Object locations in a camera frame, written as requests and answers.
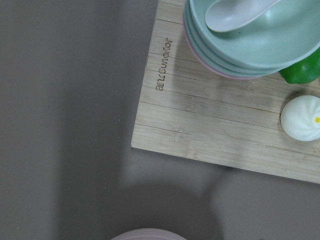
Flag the wooden cutting board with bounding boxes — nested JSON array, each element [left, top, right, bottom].
[[131, 0, 320, 183]]

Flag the stacked green bowls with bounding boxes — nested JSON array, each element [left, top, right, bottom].
[[184, 0, 320, 79]]

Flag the white ceramic spoon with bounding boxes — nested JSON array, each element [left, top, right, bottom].
[[205, 0, 279, 33]]

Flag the white garlic bulb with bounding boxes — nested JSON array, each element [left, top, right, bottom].
[[280, 95, 320, 142]]

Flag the green lime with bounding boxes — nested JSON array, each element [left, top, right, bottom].
[[280, 48, 320, 84]]

